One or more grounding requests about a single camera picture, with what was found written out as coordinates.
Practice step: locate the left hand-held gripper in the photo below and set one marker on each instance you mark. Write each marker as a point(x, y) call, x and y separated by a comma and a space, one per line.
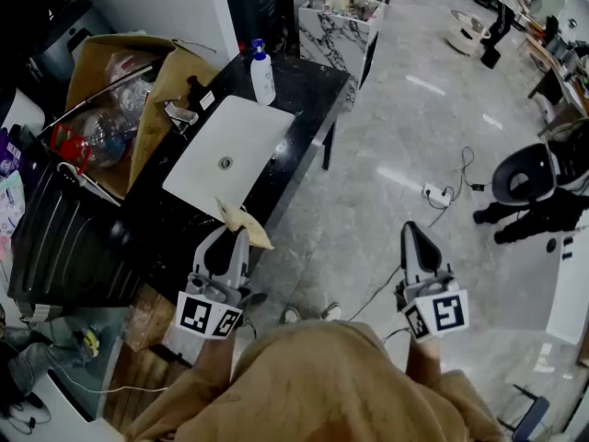
point(209, 313)

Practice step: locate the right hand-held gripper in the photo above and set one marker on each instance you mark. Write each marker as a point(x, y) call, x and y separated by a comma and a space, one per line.
point(442, 313)

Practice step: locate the person's left forearm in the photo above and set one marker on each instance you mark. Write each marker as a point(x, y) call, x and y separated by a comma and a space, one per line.
point(216, 359)

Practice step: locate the person's right forearm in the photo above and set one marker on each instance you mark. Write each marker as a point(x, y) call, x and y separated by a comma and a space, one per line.
point(423, 359)

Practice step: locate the white power strip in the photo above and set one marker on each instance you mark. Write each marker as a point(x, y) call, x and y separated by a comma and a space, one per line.
point(436, 194)

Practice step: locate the person's left shoe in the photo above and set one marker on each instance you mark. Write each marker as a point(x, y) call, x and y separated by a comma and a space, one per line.
point(290, 315)

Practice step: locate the person's shoe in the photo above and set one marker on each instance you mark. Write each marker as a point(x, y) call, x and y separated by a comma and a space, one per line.
point(290, 315)
point(331, 311)

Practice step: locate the person's right shoe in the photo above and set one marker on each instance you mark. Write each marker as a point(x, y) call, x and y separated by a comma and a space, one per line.
point(331, 311)

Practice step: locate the black white shell chair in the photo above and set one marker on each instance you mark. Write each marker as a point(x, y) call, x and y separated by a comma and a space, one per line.
point(506, 173)

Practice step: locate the white rectangular sink basin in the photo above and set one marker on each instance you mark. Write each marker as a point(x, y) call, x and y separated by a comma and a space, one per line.
point(239, 136)

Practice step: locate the chrome faucet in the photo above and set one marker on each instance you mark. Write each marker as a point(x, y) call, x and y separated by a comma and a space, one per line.
point(181, 117)

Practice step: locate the yellow tape measure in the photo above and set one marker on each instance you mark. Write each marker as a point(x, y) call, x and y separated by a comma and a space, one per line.
point(87, 341)

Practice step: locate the person's tan shirt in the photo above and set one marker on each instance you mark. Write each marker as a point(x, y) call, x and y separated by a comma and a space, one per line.
point(322, 385)

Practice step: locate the black dish rack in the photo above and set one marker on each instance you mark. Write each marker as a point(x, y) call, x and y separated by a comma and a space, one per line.
point(60, 237)

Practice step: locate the small black white bottle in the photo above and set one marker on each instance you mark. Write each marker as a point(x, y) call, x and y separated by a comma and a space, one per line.
point(200, 95)

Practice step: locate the brown cardboard box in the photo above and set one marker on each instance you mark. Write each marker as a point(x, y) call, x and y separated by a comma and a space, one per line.
point(170, 85)

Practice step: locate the blue chair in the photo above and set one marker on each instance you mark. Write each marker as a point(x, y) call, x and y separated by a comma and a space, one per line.
point(531, 415)

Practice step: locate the white pump bottle blue cap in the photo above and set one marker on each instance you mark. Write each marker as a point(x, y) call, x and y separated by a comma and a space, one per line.
point(262, 78)

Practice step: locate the black marble vanity table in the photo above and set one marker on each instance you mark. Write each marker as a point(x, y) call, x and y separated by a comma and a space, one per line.
point(313, 95)

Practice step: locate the metal rod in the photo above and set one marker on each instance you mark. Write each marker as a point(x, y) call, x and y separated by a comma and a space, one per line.
point(96, 97)

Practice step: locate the small black box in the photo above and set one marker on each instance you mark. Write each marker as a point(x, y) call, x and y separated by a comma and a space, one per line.
point(490, 57)

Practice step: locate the cluttered wooden desk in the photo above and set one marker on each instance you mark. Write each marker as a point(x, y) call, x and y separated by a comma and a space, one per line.
point(559, 76)

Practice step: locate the round white stand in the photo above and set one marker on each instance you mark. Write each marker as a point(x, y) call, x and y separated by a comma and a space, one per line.
point(465, 30)

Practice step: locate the purple packet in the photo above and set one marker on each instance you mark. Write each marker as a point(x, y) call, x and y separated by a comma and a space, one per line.
point(9, 154)

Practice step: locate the white marble pattern cabinet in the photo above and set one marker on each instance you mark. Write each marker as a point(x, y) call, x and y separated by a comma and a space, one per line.
point(336, 32)

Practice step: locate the grey appliance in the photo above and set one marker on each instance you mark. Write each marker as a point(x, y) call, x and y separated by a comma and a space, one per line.
point(64, 39)

